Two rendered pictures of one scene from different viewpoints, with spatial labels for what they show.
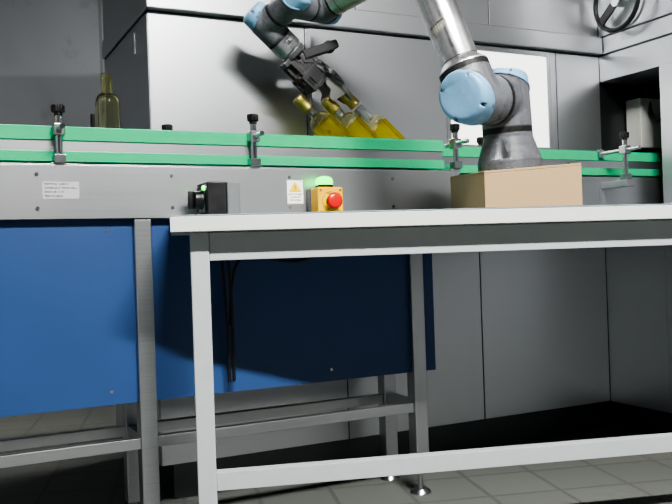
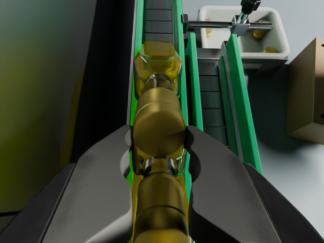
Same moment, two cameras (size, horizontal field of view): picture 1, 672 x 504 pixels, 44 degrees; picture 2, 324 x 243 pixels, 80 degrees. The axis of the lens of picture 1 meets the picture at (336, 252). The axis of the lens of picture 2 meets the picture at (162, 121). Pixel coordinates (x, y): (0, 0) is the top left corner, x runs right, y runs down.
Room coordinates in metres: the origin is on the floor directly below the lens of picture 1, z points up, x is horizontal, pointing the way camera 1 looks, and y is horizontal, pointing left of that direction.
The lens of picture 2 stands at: (2.30, -0.01, 1.22)
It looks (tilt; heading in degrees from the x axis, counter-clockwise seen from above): 68 degrees down; 291
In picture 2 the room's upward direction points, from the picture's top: 6 degrees clockwise
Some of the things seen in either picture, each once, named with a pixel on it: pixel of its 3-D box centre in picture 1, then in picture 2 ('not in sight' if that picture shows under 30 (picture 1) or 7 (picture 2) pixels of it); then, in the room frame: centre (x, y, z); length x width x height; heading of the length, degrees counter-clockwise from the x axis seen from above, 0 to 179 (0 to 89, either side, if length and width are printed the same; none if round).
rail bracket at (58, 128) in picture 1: (60, 133); not in sight; (1.80, 0.60, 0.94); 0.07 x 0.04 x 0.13; 26
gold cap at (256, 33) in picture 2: not in sight; (260, 30); (2.23, -0.56, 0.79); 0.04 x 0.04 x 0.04
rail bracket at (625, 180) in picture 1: (619, 168); not in sight; (2.60, -0.91, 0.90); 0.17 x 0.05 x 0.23; 26
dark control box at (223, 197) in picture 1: (218, 200); not in sight; (1.94, 0.27, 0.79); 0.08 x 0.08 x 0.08; 26
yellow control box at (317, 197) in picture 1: (325, 202); not in sight; (2.06, 0.02, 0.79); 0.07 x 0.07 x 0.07; 26
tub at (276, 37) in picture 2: not in sight; (236, 41); (2.28, -0.48, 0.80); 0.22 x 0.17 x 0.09; 26
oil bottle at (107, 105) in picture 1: (107, 124); not in sight; (2.12, 0.58, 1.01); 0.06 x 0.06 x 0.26; 28
